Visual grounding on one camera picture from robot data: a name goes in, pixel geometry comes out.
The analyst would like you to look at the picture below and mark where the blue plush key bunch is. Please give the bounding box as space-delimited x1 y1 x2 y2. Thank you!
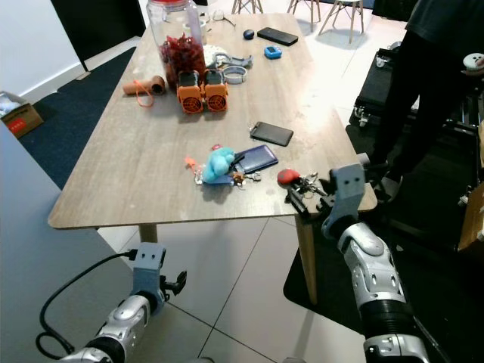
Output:
195 145 263 187

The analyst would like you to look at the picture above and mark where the key bunch with red fob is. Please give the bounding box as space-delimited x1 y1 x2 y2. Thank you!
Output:
276 168 323 200

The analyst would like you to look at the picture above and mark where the cardboard box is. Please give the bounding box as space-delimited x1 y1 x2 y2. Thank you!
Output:
0 90 45 139

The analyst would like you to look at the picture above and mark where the light wooden table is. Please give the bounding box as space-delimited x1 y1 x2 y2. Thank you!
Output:
48 11 379 305

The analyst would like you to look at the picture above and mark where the orange cord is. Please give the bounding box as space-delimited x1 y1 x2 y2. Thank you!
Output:
132 79 157 107

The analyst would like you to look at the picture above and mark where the black door panel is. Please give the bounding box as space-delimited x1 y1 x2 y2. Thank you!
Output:
51 0 149 63

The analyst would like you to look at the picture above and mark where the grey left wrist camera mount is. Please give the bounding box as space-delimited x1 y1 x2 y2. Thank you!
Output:
134 243 168 297

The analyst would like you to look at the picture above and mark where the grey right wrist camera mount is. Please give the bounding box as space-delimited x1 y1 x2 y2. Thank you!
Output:
330 162 368 222

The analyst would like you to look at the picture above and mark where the black smartphone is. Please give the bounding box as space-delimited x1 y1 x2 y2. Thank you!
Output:
256 27 300 47

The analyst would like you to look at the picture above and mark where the black wallet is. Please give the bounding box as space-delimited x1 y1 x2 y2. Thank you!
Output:
250 122 295 147

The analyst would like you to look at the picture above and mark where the brown cardboard tube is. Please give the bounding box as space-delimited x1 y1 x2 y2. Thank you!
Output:
123 75 166 97

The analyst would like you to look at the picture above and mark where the white round controller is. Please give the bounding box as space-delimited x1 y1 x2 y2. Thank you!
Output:
463 52 484 73

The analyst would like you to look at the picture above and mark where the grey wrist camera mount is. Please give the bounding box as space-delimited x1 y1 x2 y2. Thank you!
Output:
330 162 368 222
134 243 168 297

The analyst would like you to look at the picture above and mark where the person in black clothes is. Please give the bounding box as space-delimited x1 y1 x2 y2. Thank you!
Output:
361 0 484 199

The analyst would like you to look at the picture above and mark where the wooden leg chair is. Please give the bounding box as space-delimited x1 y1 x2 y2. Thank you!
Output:
316 0 366 43
286 0 323 21
230 0 265 15

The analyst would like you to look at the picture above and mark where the dark blue phone case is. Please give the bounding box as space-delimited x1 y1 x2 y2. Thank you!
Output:
234 143 280 174

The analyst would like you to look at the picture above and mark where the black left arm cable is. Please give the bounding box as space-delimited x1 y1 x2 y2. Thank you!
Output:
37 251 138 358

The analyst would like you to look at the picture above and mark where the dark blue rug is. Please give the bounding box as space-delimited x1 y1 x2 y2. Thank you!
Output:
18 46 130 191

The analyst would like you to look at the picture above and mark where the black hard case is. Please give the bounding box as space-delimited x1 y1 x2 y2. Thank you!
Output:
346 44 396 131

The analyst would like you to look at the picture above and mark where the orange black boxy device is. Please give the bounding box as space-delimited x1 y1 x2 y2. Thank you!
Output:
177 70 205 115
203 69 231 113

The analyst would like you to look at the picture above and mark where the glass jar of red chillies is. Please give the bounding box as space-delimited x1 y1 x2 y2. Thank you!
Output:
146 0 207 88

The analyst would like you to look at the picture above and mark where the wooden cabinet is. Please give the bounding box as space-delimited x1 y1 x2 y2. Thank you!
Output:
457 113 484 255

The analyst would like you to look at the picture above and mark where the white grey plastic tool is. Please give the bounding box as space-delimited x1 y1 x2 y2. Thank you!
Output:
204 46 253 71

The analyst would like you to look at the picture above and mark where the grey tape ring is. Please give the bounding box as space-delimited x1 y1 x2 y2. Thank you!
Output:
222 65 247 84

